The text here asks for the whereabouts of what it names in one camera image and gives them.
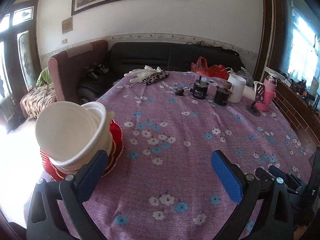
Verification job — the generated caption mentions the white gloves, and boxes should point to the white gloves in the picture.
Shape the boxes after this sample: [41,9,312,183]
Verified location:
[124,66,162,84]

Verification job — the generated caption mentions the black phone stand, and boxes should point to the black phone stand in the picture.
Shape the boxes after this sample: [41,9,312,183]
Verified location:
[246,81,265,116]

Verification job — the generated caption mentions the patterned blanket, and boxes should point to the patterned blanket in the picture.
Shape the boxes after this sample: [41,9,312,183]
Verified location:
[20,85,57,118]

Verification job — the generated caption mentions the purple floral tablecloth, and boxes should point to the purple floral tablecloth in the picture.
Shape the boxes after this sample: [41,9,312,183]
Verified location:
[84,72,312,239]

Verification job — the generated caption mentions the black round jar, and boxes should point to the black round jar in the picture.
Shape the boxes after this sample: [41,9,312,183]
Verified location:
[190,75,209,100]

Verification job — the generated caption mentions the small wall plaque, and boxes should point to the small wall plaque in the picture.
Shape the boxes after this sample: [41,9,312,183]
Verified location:
[61,17,73,35]

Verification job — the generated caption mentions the white plastic bowl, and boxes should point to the white plastic bowl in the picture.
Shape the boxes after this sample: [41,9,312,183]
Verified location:
[35,101,107,167]

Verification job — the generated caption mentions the large red scalloped plate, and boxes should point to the large red scalloped plate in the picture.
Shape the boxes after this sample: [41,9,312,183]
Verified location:
[40,119,123,181]

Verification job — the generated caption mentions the black leather sofa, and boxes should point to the black leather sofa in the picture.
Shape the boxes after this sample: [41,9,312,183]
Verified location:
[76,42,244,104]

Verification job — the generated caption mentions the leopard print pouch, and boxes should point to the leopard print pouch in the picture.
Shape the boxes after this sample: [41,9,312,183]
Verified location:
[140,70,169,86]

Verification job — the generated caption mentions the brick pattern wooden cabinet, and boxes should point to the brick pattern wooden cabinet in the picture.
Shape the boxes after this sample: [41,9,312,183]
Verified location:
[273,79,320,152]

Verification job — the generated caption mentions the dark jar with cork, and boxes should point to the dark jar with cork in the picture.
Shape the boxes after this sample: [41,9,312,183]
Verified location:
[214,81,232,106]

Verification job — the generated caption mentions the red plastic bag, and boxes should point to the red plastic bag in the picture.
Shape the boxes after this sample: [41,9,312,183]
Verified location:
[191,57,229,80]

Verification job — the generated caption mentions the wooden glass door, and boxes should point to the wooden glass door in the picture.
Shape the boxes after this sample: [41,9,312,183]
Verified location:
[1,0,41,131]

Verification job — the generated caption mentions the white plastic jar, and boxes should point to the white plastic jar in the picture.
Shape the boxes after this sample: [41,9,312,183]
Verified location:
[228,74,246,103]

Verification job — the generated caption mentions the green cloth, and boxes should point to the green cloth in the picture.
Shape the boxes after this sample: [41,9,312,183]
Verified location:
[36,67,53,87]

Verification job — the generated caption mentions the pink thermos with knit sleeve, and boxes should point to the pink thermos with knit sleeve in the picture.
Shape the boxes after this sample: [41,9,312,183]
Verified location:
[256,73,278,112]

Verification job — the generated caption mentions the small black clip object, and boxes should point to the small black clip object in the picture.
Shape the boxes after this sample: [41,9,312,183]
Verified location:
[175,89,184,97]

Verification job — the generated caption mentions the dark red armchair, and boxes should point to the dark red armchair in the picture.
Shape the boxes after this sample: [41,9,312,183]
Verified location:
[48,40,108,103]

